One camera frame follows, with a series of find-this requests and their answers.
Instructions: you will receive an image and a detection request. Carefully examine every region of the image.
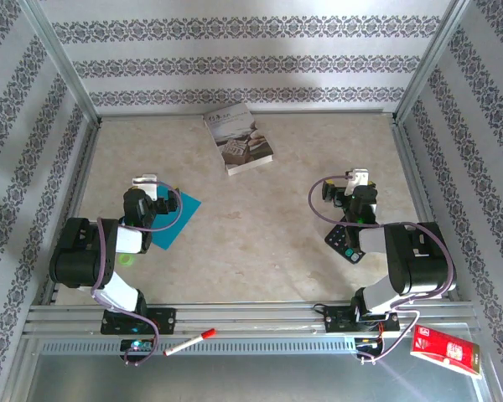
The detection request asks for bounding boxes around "thin aluminium back rail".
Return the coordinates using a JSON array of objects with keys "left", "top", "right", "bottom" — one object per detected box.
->
[{"left": 98, "top": 109, "right": 397, "bottom": 122}]

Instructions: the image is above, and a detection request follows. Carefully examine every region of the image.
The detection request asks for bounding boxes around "wide aluminium mounting rail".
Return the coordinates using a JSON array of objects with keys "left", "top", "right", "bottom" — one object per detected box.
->
[{"left": 23, "top": 301, "right": 479, "bottom": 340}]

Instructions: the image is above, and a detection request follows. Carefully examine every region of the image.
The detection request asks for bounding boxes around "grey metal sheet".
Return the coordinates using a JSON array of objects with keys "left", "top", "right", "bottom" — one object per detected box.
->
[{"left": 24, "top": 353, "right": 491, "bottom": 402}]

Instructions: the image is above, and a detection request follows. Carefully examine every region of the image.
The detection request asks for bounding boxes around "red capped white marker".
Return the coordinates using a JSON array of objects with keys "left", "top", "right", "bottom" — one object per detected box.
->
[{"left": 163, "top": 328, "right": 217, "bottom": 358}]

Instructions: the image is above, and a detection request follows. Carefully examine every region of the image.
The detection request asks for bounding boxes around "paperback book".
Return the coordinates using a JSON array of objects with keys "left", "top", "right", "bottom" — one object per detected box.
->
[{"left": 203, "top": 102, "right": 274, "bottom": 177}]

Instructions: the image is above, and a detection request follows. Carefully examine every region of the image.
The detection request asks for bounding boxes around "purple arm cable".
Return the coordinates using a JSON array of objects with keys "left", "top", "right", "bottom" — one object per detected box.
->
[
  {"left": 91, "top": 180, "right": 182, "bottom": 368},
  {"left": 309, "top": 173, "right": 456, "bottom": 365}
]

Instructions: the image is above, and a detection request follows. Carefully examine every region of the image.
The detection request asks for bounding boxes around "small controller circuit board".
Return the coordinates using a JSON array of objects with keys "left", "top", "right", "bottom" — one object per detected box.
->
[
  {"left": 355, "top": 334, "right": 385, "bottom": 353},
  {"left": 120, "top": 338, "right": 154, "bottom": 355}
]

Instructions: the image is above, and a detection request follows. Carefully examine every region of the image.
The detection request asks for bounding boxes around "aluminium side rail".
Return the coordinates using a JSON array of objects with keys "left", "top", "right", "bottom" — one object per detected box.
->
[
  {"left": 39, "top": 119, "right": 104, "bottom": 307},
  {"left": 392, "top": 119, "right": 462, "bottom": 302}
]

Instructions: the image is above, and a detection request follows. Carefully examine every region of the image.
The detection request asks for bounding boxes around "slotted grey cable duct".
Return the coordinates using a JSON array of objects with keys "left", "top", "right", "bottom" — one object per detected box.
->
[{"left": 39, "top": 339, "right": 360, "bottom": 357}]

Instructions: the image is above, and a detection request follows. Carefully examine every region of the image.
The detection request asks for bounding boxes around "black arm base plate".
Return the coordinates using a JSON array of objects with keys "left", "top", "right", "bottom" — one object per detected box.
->
[
  {"left": 324, "top": 304, "right": 401, "bottom": 334},
  {"left": 100, "top": 307, "right": 177, "bottom": 336}
]

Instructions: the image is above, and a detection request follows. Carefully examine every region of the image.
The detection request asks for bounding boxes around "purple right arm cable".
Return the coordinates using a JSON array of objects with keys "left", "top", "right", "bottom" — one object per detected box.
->
[{"left": 309, "top": 173, "right": 456, "bottom": 365}]

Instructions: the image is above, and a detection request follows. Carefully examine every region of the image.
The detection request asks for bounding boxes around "blue paper sheet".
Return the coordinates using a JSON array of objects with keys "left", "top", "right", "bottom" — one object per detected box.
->
[{"left": 150, "top": 186, "right": 203, "bottom": 251}]

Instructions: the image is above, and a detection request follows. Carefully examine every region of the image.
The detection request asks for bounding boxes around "black calculator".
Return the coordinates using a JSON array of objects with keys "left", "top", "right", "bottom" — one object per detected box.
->
[{"left": 324, "top": 221, "right": 368, "bottom": 264}]

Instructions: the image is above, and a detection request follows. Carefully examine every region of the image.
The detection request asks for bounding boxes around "red carton box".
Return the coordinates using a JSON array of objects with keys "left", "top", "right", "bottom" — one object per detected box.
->
[{"left": 409, "top": 324, "right": 484, "bottom": 380}]

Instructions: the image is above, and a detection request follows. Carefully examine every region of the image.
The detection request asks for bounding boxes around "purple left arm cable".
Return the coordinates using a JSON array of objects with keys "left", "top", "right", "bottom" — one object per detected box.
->
[{"left": 91, "top": 180, "right": 182, "bottom": 368}]

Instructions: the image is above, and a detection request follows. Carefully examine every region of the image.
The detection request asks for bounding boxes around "aluminium frame post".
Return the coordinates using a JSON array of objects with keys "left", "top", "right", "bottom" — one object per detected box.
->
[
  {"left": 393, "top": 0, "right": 474, "bottom": 126},
  {"left": 18, "top": 0, "right": 102, "bottom": 126}
]

